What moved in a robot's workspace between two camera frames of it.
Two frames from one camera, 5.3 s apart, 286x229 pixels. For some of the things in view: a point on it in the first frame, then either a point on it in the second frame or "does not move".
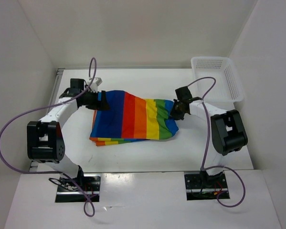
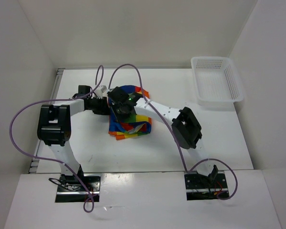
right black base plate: (195, 192) does not move
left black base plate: (67, 192) does not move
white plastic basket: (217, 82) does not move
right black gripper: (174, 114) -> (119, 117)
